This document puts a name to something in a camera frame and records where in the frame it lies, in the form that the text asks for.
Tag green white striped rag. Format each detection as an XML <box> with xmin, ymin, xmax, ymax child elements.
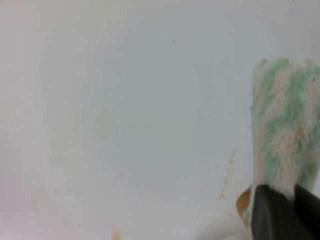
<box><xmin>241</xmin><ymin>57</ymin><xmax>320</xmax><ymax>226</ymax></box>

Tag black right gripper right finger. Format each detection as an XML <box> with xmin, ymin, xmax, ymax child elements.
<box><xmin>294</xmin><ymin>185</ymin><xmax>320</xmax><ymax>240</ymax></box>

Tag brown coffee stain puddle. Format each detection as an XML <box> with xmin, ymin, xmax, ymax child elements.
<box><xmin>236</xmin><ymin>186</ymin><xmax>251</xmax><ymax>219</ymax></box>

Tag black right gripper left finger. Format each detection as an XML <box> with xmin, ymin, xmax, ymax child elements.
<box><xmin>250</xmin><ymin>185</ymin><xmax>315</xmax><ymax>240</ymax></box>

